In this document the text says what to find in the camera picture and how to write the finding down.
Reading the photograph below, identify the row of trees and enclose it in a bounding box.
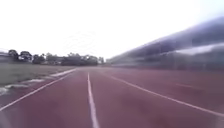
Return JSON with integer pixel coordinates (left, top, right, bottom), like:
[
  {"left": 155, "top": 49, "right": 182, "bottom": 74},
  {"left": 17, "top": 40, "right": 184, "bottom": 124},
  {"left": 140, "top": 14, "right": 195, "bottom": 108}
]
[{"left": 7, "top": 49, "right": 105, "bottom": 67}]

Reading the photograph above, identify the pale kerb strip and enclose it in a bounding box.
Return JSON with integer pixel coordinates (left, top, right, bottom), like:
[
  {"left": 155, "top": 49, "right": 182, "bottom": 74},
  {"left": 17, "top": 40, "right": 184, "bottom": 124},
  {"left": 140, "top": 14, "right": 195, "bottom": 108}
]
[{"left": 0, "top": 68, "right": 78, "bottom": 96}]

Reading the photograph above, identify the long grey grandstand building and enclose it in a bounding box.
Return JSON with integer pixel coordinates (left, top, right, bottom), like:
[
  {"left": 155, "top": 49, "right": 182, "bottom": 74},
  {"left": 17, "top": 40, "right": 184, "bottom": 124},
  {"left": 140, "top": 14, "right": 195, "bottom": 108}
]
[{"left": 105, "top": 16, "right": 224, "bottom": 72}]

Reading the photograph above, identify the low building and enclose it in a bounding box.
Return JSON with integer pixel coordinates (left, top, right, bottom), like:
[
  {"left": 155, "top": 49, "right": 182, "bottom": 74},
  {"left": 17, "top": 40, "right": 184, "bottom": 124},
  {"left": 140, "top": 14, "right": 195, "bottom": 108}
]
[{"left": 0, "top": 50, "right": 14, "bottom": 64}]

